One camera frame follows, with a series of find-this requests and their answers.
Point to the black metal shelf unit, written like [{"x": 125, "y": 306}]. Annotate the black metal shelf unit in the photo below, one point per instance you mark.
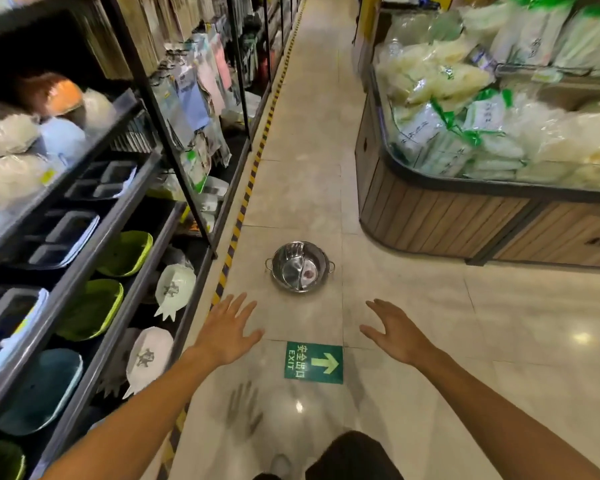
[{"x": 75, "y": 277}]

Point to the group of wrapped bowls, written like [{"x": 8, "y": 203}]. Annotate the group of wrapped bowls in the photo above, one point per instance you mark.
[{"x": 35, "y": 134}]

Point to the person's left middle finger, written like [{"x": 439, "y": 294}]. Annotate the person's left middle finger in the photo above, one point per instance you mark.
[{"x": 238, "y": 307}]

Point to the person's right hand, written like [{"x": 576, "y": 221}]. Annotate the person's right hand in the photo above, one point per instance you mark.
[{"x": 400, "y": 337}]

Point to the wooden display bin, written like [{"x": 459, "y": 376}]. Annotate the wooden display bin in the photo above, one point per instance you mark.
[{"x": 430, "y": 219}]

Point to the person's right forearm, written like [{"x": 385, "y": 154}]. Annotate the person's right forearm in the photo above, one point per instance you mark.
[{"x": 495, "y": 419}]

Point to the grey divided tray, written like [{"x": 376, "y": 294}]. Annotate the grey divided tray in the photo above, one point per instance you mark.
[
  {"x": 102, "y": 179},
  {"x": 62, "y": 237},
  {"x": 7, "y": 314}
]

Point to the green plastic basin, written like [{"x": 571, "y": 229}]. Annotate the green plastic basin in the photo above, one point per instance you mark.
[
  {"x": 125, "y": 252},
  {"x": 0, "y": 462},
  {"x": 92, "y": 307}
]

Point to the row of hanging packaged goods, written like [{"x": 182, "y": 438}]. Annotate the row of hanging packaged goods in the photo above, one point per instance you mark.
[{"x": 200, "y": 89}]

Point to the green exit floor sign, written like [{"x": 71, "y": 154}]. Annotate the green exit floor sign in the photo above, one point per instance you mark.
[{"x": 314, "y": 363}]

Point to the pile of white bagged food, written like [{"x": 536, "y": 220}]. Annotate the pile of white bagged food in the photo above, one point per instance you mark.
[{"x": 480, "y": 119}]

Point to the person's black shorts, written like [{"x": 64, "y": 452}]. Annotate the person's black shorts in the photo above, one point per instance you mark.
[{"x": 352, "y": 457}]

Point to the teal plastic basin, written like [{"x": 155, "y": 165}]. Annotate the teal plastic basin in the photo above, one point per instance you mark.
[{"x": 42, "y": 389}]

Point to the person's right thumb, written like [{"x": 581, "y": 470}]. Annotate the person's right thumb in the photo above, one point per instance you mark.
[{"x": 371, "y": 333}]

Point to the person's white shoe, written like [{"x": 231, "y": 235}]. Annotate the person's white shoe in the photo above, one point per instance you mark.
[{"x": 280, "y": 467}]

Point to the steel divided hot pot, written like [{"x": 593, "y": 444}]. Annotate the steel divided hot pot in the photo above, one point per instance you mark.
[{"x": 300, "y": 267}]

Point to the person's left forearm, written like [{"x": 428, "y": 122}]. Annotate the person's left forearm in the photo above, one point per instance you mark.
[{"x": 135, "y": 424}]

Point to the person's left hand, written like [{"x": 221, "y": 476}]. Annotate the person's left hand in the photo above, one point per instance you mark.
[{"x": 225, "y": 334}]

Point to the yellow black striped floor tape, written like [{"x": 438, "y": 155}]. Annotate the yellow black striped floor tape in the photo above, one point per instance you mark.
[{"x": 237, "y": 222}]

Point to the person's left thumb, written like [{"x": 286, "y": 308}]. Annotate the person's left thumb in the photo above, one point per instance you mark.
[{"x": 254, "y": 338}]

